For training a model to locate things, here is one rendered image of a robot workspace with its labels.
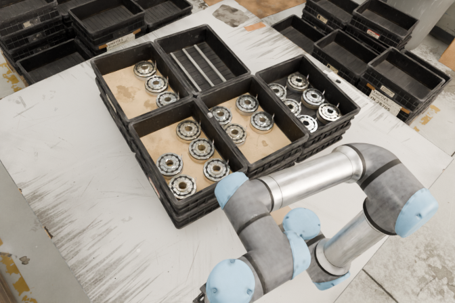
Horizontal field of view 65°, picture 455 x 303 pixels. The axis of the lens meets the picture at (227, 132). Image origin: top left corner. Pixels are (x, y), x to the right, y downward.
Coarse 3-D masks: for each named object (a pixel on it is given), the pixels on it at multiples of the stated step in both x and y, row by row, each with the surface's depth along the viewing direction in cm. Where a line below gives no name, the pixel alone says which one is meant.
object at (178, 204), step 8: (176, 104) 145; (184, 104) 146; (200, 104) 147; (160, 112) 142; (136, 120) 138; (216, 128) 142; (136, 136) 134; (224, 136) 138; (144, 152) 130; (232, 152) 134; (152, 160) 129; (240, 160) 132; (152, 168) 128; (160, 176) 125; (216, 184) 125; (168, 192) 122; (200, 192) 123; (208, 192) 125; (176, 200) 120; (184, 200) 121; (192, 200) 122
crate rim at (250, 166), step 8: (240, 80) 157; (256, 80) 158; (216, 88) 153; (224, 88) 154; (264, 88) 157; (200, 96) 149; (272, 96) 153; (280, 104) 151; (208, 112) 145; (288, 112) 149; (216, 120) 142; (296, 120) 146; (304, 136) 142; (232, 144) 136; (288, 144) 139; (296, 144) 139; (240, 152) 135; (280, 152) 136; (264, 160) 133; (248, 168) 132
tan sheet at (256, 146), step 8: (224, 104) 161; (232, 104) 162; (232, 112) 159; (232, 120) 156; (240, 120) 156; (248, 120) 157; (248, 128) 154; (248, 136) 152; (256, 136) 152; (264, 136) 153; (272, 136) 153; (280, 136) 154; (248, 144) 149; (256, 144) 150; (264, 144) 150; (272, 144) 151; (280, 144) 151; (248, 152) 147; (256, 152) 147; (264, 152) 148; (272, 152) 148; (248, 160) 145; (256, 160) 145
